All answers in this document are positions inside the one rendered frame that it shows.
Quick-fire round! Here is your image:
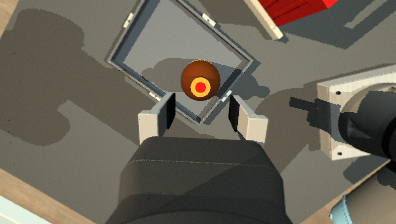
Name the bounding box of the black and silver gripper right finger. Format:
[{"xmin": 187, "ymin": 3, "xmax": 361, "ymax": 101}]
[{"xmin": 228, "ymin": 95, "xmax": 269, "ymax": 149}]

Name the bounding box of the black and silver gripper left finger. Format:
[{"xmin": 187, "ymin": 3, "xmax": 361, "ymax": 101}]
[{"xmin": 138, "ymin": 93, "xmax": 176, "ymax": 145}]

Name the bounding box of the red bottle crate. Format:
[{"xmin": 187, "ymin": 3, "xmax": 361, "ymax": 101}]
[{"xmin": 258, "ymin": 0, "xmax": 334, "ymax": 27}]

